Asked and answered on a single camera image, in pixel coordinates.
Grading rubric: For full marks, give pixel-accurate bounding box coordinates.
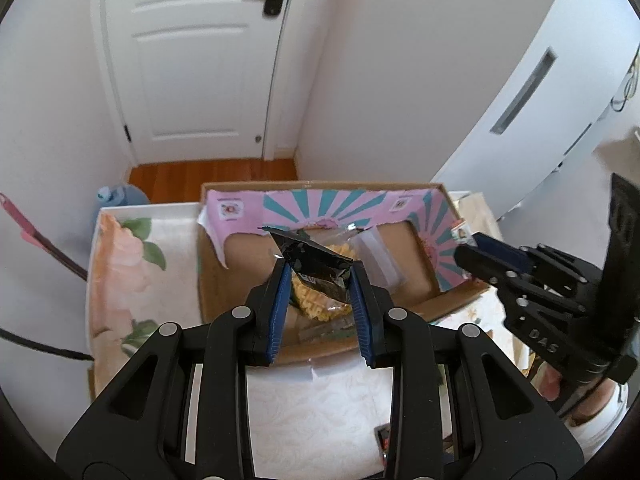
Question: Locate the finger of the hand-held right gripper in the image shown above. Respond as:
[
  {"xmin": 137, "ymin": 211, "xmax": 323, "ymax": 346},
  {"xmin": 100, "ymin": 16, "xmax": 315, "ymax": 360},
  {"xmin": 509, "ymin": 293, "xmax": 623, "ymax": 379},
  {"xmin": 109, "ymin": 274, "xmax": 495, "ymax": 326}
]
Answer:
[
  {"xmin": 471, "ymin": 231, "xmax": 533, "ymax": 273},
  {"xmin": 453, "ymin": 244, "xmax": 522, "ymax": 291}
]

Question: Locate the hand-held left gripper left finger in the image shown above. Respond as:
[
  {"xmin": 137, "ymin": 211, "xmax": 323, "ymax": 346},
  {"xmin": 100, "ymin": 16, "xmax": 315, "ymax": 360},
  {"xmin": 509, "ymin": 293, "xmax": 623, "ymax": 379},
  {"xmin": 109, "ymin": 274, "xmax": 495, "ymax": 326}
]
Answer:
[{"xmin": 55, "ymin": 257, "xmax": 293, "ymax": 480}]

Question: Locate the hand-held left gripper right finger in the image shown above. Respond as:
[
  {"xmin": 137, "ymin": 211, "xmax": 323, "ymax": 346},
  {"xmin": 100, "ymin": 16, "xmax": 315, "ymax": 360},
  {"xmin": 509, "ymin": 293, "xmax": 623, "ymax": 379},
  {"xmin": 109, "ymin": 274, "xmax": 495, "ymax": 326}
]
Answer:
[{"xmin": 348, "ymin": 260, "xmax": 585, "ymax": 480}]

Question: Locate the clear yellow waffle snack packet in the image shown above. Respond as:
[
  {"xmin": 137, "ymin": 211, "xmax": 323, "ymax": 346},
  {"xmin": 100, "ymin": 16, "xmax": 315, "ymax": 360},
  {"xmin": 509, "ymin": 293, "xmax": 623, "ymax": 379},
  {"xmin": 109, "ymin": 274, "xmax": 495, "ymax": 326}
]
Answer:
[{"xmin": 289, "ymin": 227, "xmax": 368, "ymax": 325}]

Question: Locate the pink striped cardboard box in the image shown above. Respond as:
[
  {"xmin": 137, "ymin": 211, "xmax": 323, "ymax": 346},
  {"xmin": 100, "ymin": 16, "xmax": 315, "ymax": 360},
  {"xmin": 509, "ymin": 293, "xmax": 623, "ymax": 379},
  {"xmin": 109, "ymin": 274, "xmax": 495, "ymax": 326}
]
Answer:
[{"xmin": 197, "ymin": 181, "xmax": 493, "ymax": 366}]

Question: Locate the black snack packet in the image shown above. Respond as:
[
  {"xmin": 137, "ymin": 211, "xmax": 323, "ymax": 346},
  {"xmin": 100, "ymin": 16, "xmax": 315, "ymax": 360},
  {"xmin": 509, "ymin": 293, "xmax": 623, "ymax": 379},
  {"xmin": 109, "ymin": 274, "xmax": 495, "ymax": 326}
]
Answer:
[{"xmin": 257, "ymin": 225, "xmax": 355, "ymax": 303}]

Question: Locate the person's right hand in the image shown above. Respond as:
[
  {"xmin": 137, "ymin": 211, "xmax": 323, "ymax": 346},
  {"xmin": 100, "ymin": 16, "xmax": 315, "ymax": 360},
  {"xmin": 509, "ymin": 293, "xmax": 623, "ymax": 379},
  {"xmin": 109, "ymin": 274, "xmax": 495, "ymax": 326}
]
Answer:
[{"xmin": 542, "ymin": 360, "xmax": 626, "ymax": 428}]

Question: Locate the floral tablecloth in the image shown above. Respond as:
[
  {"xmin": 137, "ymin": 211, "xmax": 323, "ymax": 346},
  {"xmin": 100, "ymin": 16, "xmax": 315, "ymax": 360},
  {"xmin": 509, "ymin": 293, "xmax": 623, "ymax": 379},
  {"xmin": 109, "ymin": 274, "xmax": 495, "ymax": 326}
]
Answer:
[{"xmin": 87, "ymin": 195, "xmax": 531, "ymax": 480}]

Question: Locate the white round object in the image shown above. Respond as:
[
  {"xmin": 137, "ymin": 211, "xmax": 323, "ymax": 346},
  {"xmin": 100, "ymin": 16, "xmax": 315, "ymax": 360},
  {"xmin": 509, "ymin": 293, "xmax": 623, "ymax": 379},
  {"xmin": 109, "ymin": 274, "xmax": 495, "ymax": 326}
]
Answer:
[{"xmin": 565, "ymin": 395, "xmax": 631, "ymax": 461}]

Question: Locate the white table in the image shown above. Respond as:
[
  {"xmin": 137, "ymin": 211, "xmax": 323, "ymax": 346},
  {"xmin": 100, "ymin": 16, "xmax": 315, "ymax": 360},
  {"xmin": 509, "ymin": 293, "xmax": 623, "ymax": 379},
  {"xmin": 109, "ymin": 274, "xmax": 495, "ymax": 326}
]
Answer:
[{"xmin": 85, "ymin": 190, "xmax": 501, "ymax": 480}]

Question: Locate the blue water bottle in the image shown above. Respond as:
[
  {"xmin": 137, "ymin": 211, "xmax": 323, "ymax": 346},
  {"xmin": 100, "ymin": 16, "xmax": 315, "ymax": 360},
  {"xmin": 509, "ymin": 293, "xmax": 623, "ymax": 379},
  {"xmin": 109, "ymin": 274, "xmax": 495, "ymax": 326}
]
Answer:
[{"xmin": 96, "ymin": 183, "xmax": 151, "ymax": 206}]

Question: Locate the white refrigerator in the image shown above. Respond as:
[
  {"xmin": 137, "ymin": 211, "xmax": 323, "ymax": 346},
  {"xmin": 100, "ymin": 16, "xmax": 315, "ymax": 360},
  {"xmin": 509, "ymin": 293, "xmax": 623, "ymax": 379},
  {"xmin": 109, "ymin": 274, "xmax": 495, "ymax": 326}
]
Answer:
[{"xmin": 429, "ymin": 0, "xmax": 640, "ymax": 221}]

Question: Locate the white panel door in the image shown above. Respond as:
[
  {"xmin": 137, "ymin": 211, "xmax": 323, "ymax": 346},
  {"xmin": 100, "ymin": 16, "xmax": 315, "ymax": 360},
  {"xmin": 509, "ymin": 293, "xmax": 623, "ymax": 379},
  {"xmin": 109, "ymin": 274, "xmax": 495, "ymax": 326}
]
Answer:
[{"xmin": 90, "ymin": 0, "xmax": 301, "ymax": 166}]

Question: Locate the grey recessed door handle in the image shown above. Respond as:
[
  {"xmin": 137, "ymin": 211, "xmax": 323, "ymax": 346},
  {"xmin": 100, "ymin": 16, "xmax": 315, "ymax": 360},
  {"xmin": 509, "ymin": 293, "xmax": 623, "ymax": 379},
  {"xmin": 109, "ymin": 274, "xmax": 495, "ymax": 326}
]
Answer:
[
  {"xmin": 559, "ymin": 121, "xmax": 594, "ymax": 158},
  {"xmin": 490, "ymin": 47, "xmax": 557, "ymax": 136}
]

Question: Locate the black cable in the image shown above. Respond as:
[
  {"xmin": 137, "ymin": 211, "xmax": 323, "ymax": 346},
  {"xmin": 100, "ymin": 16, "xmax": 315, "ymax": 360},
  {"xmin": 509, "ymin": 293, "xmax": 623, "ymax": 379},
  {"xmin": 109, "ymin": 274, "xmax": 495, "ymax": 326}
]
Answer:
[{"xmin": 0, "ymin": 327, "xmax": 95, "ymax": 361}]

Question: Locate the pink mop handle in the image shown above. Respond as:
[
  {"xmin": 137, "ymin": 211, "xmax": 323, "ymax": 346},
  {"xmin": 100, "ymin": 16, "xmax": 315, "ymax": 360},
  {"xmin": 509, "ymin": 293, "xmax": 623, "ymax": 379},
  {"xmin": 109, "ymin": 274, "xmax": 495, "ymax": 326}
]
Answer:
[{"xmin": 0, "ymin": 192, "xmax": 90, "ymax": 281}]

